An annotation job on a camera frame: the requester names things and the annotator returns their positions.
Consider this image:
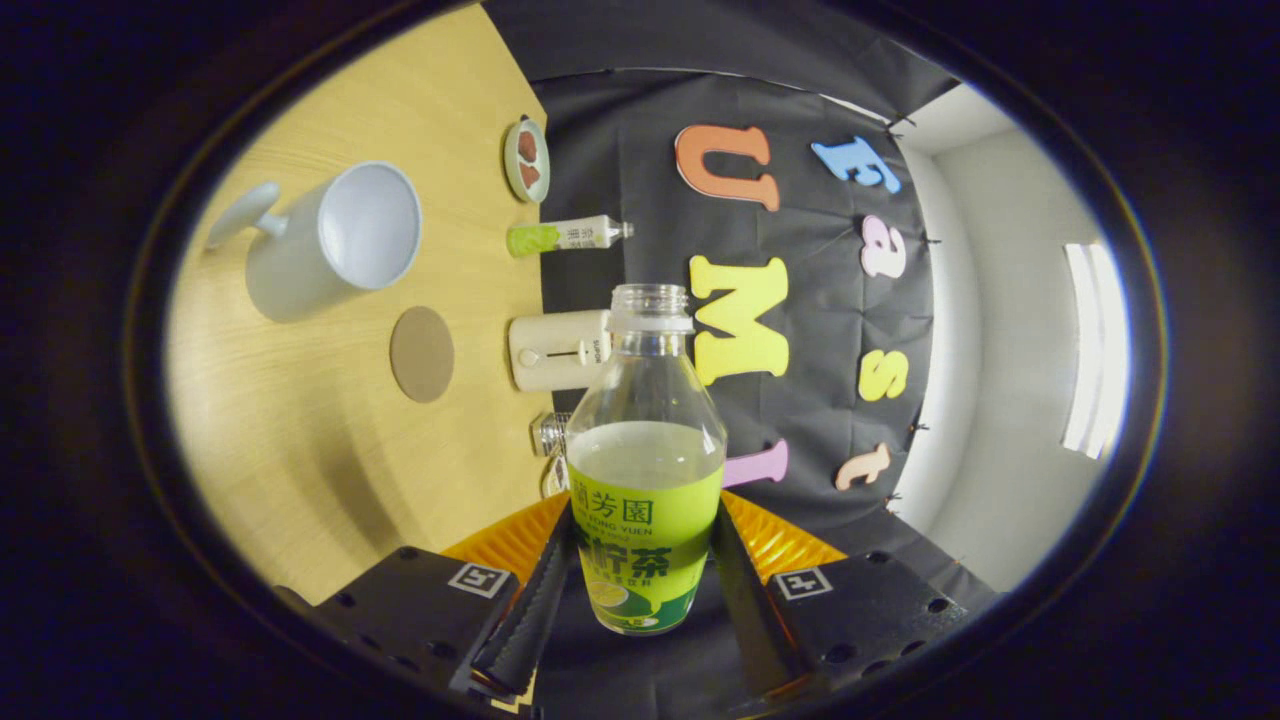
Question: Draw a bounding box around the white toaster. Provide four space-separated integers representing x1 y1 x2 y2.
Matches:
508 308 613 393

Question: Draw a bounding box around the ceiling light panel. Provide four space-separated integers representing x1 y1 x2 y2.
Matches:
1062 242 1131 461

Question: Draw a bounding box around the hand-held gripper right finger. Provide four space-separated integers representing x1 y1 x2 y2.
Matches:
712 490 1001 716

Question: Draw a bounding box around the white cup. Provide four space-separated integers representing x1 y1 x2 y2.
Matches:
205 160 424 324

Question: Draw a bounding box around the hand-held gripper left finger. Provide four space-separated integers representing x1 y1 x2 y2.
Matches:
275 490 577 716

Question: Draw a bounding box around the green label juice bottle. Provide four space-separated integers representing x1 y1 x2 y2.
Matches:
565 283 728 637

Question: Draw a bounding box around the wooden table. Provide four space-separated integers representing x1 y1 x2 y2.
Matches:
165 5 556 606

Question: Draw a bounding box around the wire mesh holder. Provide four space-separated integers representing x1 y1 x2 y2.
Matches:
530 411 573 459

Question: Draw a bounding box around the pale green small plate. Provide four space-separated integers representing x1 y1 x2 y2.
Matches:
503 115 552 205

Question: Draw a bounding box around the round brown coaster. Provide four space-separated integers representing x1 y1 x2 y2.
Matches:
389 305 456 404

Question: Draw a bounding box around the small white label bottle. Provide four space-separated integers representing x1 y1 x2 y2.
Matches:
506 215 635 259

